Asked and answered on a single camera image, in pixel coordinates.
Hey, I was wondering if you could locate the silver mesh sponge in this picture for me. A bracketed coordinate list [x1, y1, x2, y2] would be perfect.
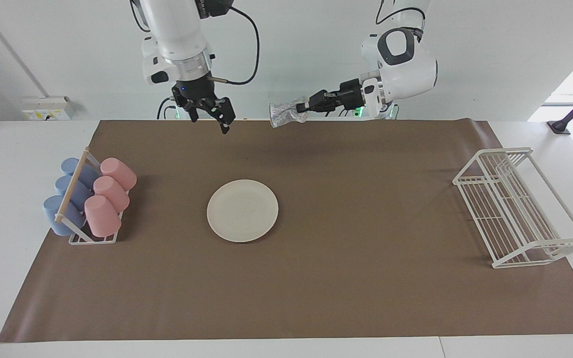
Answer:
[268, 97, 312, 129]

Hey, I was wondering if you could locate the cream round plate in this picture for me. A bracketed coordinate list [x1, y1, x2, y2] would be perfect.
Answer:
[206, 179, 280, 244]

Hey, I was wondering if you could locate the pink plastic cup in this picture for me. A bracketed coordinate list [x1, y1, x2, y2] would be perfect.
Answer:
[84, 195, 122, 238]
[100, 158, 138, 191]
[93, 176, 131, 213]

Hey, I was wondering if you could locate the blue plastic cup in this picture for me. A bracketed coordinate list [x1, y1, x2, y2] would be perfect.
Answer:
[55, 175, 94, 210]
[61, 158, 101, 189]
[43, 195, 87, 237]

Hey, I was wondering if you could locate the white cup rack wooden rod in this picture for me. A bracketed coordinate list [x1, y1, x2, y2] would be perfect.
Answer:
[54, 147, 124, 245]

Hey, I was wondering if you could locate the brown table mat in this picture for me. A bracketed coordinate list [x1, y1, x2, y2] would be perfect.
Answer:
[0, 118, 573, 344]

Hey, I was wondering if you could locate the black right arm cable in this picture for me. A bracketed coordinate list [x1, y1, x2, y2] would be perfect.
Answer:
[209, 5, 261, 86]

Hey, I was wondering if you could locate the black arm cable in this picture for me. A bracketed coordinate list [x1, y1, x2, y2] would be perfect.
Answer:
[209, 5, 261, 86]
[376, 0, 427, 26]

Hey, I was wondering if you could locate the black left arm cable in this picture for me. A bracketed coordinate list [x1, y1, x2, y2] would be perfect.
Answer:
[376, 0, 427, 26]

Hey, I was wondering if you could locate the white wall power strip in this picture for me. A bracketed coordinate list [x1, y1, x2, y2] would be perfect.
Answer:
[21, 95, 76, 122]

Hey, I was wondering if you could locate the white wire dish rack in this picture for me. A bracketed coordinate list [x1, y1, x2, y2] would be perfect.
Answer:
[452, 147, 573, 269]

